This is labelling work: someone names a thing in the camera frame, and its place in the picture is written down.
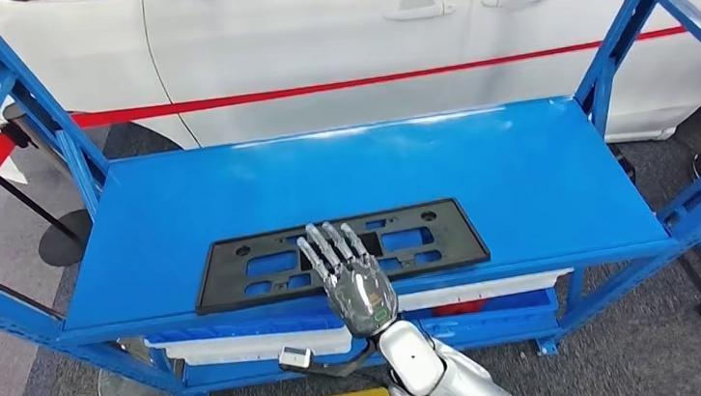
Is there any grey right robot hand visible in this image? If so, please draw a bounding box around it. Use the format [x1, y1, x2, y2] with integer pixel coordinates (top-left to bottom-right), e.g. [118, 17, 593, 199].
[294, 214, 404, 346]

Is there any black plastic plate bracket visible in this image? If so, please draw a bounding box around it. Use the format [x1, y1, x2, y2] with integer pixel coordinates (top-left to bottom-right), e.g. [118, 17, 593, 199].
[187, 194, 495, 317]

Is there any blue metal shelf rack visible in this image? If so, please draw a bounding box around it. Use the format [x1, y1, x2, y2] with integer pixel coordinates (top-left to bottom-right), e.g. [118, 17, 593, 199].
[0, 0, 701, 396]

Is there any red plastic item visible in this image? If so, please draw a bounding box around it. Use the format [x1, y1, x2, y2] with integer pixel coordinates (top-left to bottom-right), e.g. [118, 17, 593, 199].
[431, 298, 486, 318]

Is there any white car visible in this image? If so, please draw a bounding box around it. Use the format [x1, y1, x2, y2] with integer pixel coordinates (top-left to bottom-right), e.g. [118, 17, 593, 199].
[0, 0, 701, 206]

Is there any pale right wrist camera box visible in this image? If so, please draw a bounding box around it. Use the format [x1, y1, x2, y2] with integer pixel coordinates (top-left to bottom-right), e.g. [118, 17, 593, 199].
[278, 346, 315, 372]

